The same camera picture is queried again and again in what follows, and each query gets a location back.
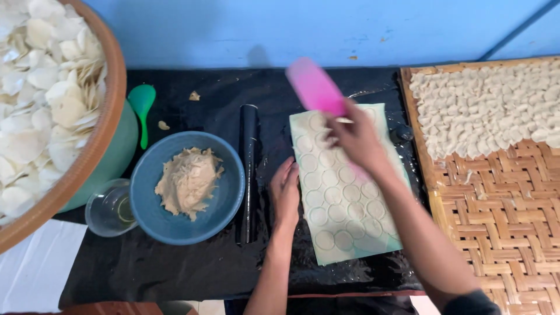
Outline person's right hand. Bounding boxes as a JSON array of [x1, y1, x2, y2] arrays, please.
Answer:
[[321, 98, 391, 176]]

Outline green plastic spoon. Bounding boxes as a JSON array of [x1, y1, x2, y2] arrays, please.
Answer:
[[127, 84, 157, 150]]

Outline rows of raw dough rounds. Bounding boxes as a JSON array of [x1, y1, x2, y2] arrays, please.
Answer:
[[409, 59, 560, 161]]

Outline person's left hand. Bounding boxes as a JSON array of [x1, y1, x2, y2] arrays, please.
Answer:
[[268, 156, 302, 229]]

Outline pile of white dried crackers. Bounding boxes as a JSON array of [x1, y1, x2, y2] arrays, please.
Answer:
[[0, 0, 108, 226]]

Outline woven bamboo tray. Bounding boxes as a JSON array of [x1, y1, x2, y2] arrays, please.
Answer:
[[399, 56, 560, 315]]

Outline person's dark sleeve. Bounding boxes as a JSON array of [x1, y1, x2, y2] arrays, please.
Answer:
[[443, 289, 502, 315]]

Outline black rolling pin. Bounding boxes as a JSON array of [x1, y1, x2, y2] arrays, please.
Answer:
[[236, 104, 260, 245]]

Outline rolled dough sheet with circles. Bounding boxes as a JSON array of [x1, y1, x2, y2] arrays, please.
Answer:
[[289, 103, 412, 266]]

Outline clear plastic cup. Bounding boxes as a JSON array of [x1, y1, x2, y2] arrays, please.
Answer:
[[85, 178, 139, 238]]

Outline beige dough lump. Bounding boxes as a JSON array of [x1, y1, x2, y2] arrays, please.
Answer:
[[154, 147, 225, 221]]

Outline round brown-rimmed tray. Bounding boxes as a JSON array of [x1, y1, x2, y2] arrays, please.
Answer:
[[0, 0, 128, 255]]

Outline blue bowl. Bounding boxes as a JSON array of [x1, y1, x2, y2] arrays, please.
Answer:
[[129, 131, 246, 246]]

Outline black plastic sheet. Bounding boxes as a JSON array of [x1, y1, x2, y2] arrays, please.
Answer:
[[58, 68, 431, 309]]

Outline white cloth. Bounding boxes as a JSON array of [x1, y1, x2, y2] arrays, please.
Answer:
[[0, 219, 88, 314]]

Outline green plastic basin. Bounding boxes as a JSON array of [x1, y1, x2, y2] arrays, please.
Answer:
[[59, 100, 140, 214]]

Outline blue painted bar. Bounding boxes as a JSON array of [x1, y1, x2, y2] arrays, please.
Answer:
[[478, 0, 560, 61]]

